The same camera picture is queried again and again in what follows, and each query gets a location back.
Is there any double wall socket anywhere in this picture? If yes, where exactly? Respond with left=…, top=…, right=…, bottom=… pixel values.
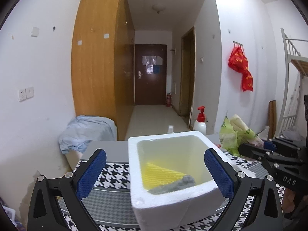
left=18, top=87, right=34, bottom=102

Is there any white wall switch plate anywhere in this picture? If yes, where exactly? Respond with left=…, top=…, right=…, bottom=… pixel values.
left=31, top=27, right=40, bottom=38

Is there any wooden side door frame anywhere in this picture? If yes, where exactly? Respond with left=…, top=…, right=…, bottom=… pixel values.
left=179, top=26, right=196, bottom=128

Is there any houndstooth table mat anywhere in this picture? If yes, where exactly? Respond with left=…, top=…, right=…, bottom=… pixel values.
left=58, top=153, right=268, bottom=230

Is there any white pump bottle red top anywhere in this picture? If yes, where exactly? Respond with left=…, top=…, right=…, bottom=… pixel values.
left=193, top=106, right=207, bottom=135

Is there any small white capped bottle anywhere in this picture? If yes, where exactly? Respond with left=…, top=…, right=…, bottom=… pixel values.
left=168, top=125, right=174, bottom=134

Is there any light blue crumpled cloth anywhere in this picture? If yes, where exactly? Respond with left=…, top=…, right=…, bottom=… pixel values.
left=58, top=115, right=117, bottom=154

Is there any wooden wardrobe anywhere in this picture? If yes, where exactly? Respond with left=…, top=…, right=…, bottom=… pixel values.
left=71, top=0, right=135, bottom=140

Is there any grey knitted cloth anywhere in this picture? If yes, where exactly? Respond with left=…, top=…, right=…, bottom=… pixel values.
left=148, top=175, right=196, bottom=195

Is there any ceiling lamp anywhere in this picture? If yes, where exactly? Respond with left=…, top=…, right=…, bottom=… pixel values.
left=152, top=4, right=166, bottom=14

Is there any person's right hand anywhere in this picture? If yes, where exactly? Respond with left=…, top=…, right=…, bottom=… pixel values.
left=283, top=187, right=308, bottom=214

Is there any red hanging bag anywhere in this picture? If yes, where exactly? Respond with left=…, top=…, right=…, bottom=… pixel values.
left=228, top=43, right=254, bottom=92

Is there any yellow ribbed sponge cloth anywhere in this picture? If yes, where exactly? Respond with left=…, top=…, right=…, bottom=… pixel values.
left=141, top=162, right=185, bottom=190

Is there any red fire extinguisher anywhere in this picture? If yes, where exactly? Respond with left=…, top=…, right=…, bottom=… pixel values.
left=166, top=93, right=172, bottom=107

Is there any dark brown entrance door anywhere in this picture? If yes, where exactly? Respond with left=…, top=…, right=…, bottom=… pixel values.
left=135, top=44, right=167, bottom=105

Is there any green floral tissue pack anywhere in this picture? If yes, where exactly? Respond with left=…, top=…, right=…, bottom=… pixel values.
left=219, top=114, right=264, bottom=157

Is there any white foam box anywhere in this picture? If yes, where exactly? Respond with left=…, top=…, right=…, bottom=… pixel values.
left=128, top=131, right=233, bottom=230

